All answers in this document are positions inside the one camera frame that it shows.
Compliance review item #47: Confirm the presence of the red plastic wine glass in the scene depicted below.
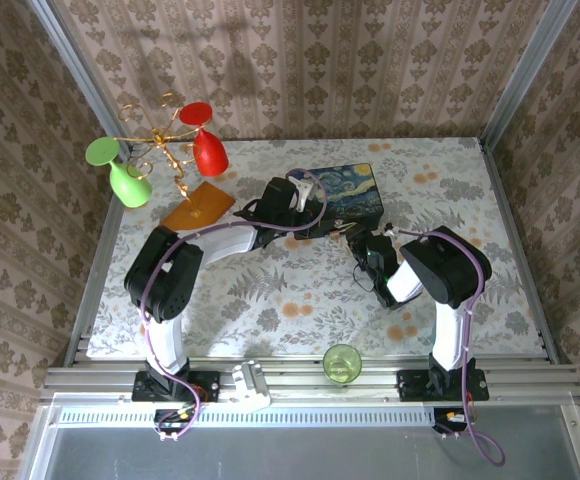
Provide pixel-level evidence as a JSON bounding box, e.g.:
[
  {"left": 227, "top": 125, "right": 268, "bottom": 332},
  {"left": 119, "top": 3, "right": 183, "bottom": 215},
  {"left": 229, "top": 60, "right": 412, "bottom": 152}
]
[{"left": 178, "top": 101, "right": 231, "bottom": 178}]

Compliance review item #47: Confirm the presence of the green plastic wine glass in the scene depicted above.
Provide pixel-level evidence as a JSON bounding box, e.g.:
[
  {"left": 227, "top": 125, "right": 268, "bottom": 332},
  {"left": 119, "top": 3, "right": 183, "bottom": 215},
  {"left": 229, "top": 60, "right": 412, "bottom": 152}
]
[{"left": 84, "top": 136, "right": 154, "bottom": 210}]

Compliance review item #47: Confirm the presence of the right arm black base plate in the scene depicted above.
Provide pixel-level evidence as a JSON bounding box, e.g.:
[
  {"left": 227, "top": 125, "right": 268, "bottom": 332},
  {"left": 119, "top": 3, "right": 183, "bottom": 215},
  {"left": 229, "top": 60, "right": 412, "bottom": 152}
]
[{"left": 395, "top": 368, "right": 491, "bottom": 403}]

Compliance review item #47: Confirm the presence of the aluminium frame post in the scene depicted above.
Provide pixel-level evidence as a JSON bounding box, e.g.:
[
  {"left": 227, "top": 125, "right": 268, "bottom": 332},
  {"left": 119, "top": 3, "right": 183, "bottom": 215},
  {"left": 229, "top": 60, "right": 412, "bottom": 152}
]
[
  {"left": 26, "top": 0, "right": 137, "bottom": 154},
  {"left": 480, "top": 0, "right": 580, "bottom": 147}
]

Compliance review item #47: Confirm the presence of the gold wire glass stand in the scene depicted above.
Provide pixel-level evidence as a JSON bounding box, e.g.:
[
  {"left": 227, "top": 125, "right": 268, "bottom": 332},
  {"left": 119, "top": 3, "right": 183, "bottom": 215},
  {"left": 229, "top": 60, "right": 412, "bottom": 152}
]
[{"left": 117, "top": 91, "right": 237, "bottom": 233}]

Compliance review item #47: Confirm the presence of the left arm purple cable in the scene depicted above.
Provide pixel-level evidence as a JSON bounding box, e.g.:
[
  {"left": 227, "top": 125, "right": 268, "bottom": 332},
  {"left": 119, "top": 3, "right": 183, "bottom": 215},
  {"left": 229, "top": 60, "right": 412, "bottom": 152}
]
[{"left": 139, "top": 168, "right": 329, "bottom": 442}]

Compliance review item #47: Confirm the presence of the green transparent plastic cup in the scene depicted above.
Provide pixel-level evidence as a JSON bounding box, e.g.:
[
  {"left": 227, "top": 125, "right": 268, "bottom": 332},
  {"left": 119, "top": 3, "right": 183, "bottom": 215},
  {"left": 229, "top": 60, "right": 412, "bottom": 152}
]
[{"left": 322, "top": 343, "right": 363, "bottom": 388}]

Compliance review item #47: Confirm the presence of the grey metal sheet panel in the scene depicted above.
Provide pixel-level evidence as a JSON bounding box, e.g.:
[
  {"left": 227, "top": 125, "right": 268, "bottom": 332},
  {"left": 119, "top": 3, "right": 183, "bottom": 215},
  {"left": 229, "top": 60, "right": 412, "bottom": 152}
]
[{"left": 18, "top": 404, "right": 580, "bottom": 480}]

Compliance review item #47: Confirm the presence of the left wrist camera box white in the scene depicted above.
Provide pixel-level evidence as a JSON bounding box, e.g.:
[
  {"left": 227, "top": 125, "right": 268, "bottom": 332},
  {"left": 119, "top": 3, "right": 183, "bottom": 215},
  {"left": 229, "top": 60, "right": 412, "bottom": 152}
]
[{"left": 289, "top": 176, "right": 318, "bottom": 213}]

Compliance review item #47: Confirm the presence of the white slotted cable duct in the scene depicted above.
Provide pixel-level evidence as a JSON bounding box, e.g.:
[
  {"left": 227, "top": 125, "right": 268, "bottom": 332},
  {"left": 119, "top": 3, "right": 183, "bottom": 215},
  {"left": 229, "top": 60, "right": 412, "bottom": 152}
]
[{"left": 51, "top": 405, "right": 439, "bottom": 429}]

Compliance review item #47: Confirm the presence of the black connector board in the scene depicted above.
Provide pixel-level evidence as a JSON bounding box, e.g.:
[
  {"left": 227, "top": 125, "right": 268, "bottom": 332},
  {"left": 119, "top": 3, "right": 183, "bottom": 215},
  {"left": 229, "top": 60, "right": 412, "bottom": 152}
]
[
  {"left": 154, "top": 408, "right": 195, "bottom": 442},
  {"left": 432, "top": 407, "right": 477, "bottom": 440}
]

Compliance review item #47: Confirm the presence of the aluminium side frame rail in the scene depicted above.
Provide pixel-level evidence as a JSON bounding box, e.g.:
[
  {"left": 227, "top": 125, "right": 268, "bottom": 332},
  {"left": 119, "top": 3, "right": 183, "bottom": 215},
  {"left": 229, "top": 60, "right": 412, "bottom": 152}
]
[
  {"left": 61, "top": 144, "right": 127, "bottom": 367},
  {"left": 477, "top": 136, "right": 574, "bottom": 365}
]

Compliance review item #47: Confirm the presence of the white plastic mount bracket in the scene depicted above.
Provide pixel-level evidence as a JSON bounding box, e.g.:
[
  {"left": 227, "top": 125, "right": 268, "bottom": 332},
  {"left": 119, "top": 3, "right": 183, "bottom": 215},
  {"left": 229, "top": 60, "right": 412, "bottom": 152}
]
[{"left": 231, "top": 359, "right": 273, "bottom": 413}]

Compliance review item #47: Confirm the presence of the starry night painted box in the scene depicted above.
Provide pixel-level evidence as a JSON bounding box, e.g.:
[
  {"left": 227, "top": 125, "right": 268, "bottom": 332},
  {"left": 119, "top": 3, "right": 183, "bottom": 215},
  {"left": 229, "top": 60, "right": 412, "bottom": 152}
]
[{"left": 286, "top": 161, "right": 387, "bottom": 232}]

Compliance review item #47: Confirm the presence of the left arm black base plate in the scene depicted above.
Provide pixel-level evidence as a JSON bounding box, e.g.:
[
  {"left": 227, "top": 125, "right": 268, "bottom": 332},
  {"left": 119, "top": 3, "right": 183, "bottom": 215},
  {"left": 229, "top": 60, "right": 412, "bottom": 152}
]
[{"left": 131, "top": 370, "right": 222, "bottom": 404}]

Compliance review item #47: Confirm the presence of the aluminium front frame rail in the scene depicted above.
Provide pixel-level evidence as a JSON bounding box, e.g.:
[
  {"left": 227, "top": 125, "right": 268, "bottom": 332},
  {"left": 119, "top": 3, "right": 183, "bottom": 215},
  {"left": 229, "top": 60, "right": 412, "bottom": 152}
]
[{"left": 39, "top": 356, "right": 580, "bottom": 408}]

